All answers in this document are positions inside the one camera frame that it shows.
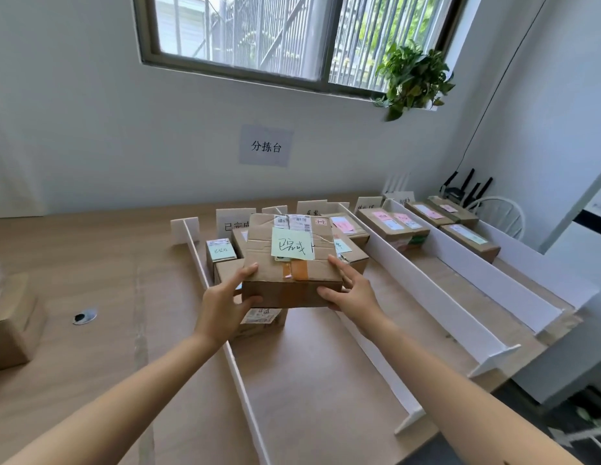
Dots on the person's left hand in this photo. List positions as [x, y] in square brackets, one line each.
[218, 309]

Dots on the person's right hand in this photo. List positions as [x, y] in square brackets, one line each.
[358, 302]

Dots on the person's left thumb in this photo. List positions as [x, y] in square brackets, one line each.
[251, 302]

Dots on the person's right thumb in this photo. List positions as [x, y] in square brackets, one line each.
[328, 295]

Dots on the cardboard box with orange tape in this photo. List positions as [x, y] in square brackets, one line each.
[281, 280]

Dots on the person's left forearm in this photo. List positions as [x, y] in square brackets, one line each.
[121, 406]

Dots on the person's right forearm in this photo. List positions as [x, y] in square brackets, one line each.
[455, 401]

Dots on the cardboard box with white label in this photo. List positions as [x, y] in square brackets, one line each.
[261, 320]

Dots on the cardboard box with green label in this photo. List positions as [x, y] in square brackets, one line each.
[351, 254]

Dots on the small box with green note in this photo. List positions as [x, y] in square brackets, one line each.
[221, 250]

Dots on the plain brown cardboard box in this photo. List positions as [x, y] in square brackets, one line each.
[239, 241]

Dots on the green handwritten sticky note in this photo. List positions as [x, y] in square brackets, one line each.
[292, 244]

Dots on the cardboard box with pink label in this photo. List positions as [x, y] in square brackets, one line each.
[346, 227]

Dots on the white handwritten label card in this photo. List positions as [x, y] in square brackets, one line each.
[400, 197]
[275, 209]
[311, 207]
[368, 204]
[232, 221]

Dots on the white foam divider board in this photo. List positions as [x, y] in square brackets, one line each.
[538, 266]
[242, 387]
[378, 368]
[446, 305]

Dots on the cardboard box pink white labels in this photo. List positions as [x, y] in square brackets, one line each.
[385, 227]

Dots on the blank white card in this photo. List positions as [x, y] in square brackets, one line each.
[180, 231]

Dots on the cardboard box with green side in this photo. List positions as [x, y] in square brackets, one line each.
[417, 230]

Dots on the flat box with pink label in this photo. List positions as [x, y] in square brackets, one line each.
[430, 213]
[455, 212]

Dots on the flat box with green label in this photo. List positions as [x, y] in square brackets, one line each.
[472, 241]

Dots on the black router with antennas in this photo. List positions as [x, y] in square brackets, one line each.
[463, 191]

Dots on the white round chair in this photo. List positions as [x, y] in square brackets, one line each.
[504, 215]

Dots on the green potted plant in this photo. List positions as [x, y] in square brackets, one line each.
[413, 79]

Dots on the large brown cardboard box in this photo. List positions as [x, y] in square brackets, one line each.
[12, 324]

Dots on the white paper wall sign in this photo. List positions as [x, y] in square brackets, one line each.
[265, 145]

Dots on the window with dark frame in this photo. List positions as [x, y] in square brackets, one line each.
[300, 33]

